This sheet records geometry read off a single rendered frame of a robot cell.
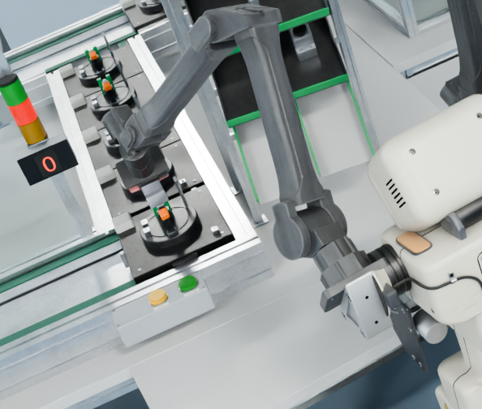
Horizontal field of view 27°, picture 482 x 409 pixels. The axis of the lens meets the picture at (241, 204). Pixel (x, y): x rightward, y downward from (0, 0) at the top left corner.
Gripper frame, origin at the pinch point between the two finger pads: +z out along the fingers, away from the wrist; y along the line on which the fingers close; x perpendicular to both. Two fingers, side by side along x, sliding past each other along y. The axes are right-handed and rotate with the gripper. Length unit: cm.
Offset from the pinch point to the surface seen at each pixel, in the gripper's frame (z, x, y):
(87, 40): 101, -101, -2
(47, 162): -2.9, -13.3, 18.7
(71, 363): 7.1, 28.1, 32.3
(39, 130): -8.6, -18.5, 16.9
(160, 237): 6.5, 10.8, 3.1
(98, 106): 53, -50, 4
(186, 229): 5.5, 12.1, -3.0
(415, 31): 53, -30, -88
